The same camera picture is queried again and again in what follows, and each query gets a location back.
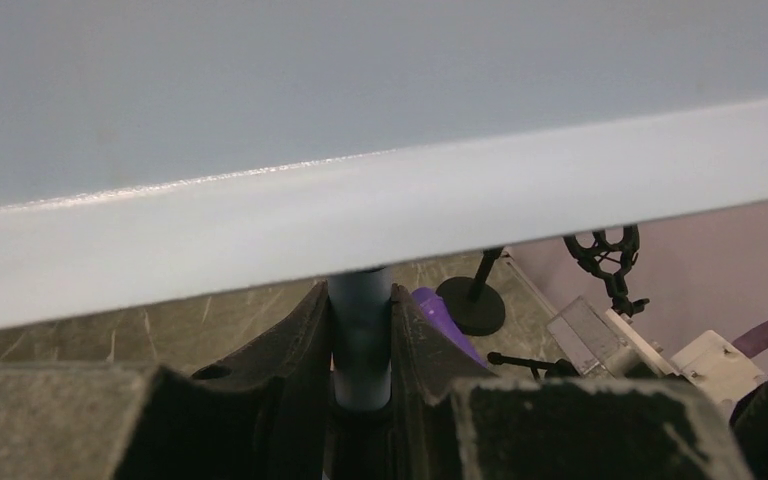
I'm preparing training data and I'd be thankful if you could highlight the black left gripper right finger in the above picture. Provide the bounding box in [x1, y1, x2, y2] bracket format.
[391, 286, 751, 479]

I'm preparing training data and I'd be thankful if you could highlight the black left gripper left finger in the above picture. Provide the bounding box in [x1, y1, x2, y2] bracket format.
[0, 284, 331, 479]

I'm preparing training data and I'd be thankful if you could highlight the black round-base mic stand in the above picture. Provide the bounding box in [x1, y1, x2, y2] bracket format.
[436, 247, 506, 337]

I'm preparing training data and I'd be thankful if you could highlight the purple microphone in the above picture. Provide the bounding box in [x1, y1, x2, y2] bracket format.
[411, 287, 487, 367]

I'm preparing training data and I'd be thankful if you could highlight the black tripod mic stand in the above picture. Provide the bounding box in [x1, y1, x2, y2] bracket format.
[487, 225, 661, 380]

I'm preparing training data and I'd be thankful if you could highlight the light blue music stand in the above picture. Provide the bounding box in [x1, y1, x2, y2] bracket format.
[0, 0, 768, 412]

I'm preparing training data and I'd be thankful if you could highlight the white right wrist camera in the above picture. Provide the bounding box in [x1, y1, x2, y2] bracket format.
[548, 297, 765, 412]

